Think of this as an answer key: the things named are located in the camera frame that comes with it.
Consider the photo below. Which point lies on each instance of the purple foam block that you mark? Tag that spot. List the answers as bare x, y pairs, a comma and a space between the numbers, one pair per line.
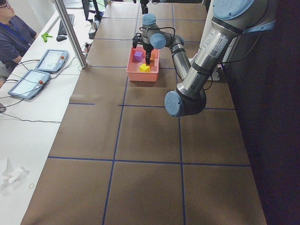
138, 56

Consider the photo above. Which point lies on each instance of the yellow foam block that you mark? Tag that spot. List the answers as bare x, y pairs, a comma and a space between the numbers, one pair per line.
144, 68

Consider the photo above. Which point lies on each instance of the orange foam block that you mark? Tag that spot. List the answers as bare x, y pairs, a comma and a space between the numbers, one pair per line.
153, 56

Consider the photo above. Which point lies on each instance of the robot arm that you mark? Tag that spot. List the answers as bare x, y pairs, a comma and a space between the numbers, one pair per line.
175, 1
231, 18

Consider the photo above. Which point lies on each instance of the pink plastic bin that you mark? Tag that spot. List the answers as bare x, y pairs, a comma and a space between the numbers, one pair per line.
133, 67

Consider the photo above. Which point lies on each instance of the black computer mouse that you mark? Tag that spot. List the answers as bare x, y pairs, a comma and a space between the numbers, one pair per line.
60, 38

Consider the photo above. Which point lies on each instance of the far teach pendant tablet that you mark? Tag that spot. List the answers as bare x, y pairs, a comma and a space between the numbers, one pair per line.
52, 61

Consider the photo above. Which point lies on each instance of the teach pendant tablet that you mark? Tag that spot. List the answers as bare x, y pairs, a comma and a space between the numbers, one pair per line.
52, 61
30, 84

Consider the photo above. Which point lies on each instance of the green plastic tool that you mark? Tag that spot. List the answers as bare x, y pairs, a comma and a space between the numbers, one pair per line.
45, 36

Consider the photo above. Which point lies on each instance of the brown paper table cover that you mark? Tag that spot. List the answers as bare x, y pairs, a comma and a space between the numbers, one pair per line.
120, 159

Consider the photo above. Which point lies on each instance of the near teach pendant tablet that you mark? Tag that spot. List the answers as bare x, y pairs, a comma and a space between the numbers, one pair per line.
30, 84

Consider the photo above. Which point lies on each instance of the seated person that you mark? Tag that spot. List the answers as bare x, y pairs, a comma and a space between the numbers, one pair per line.
16, 36

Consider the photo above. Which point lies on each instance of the crumpled white paper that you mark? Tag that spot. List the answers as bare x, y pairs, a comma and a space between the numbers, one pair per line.
8, 175

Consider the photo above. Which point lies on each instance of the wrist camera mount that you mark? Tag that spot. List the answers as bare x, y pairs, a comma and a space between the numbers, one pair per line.
137, 40

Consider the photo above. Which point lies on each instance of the aluminium frame post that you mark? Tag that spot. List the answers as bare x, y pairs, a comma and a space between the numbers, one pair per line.
70, 32

